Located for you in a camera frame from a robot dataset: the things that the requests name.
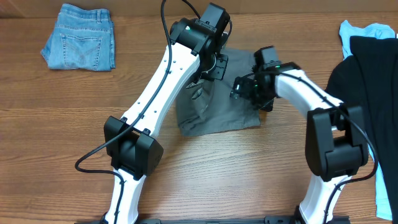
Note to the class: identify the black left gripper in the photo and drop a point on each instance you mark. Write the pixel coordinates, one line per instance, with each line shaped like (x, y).
(217, 71)

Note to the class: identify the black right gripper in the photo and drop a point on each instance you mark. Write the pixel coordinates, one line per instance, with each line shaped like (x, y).
(247, 85)

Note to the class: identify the grey shorts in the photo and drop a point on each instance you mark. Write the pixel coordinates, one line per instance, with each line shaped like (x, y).
(205, 107)

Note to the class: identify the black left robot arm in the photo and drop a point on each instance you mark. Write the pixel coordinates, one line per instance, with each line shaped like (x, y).
(192, 53)

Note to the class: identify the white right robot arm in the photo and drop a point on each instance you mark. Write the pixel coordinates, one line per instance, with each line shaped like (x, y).
(335, 142)

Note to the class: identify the black t-shirt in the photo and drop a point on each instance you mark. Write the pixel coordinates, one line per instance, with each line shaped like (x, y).
(368, 77)

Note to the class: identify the light blue garment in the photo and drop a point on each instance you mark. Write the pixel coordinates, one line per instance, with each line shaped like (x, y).
(375, 30)

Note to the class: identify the folded blue jeans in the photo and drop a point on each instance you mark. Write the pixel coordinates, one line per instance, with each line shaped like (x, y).
(81, 39)

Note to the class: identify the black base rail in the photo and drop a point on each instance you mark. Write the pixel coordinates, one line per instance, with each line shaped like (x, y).
(211, 221)

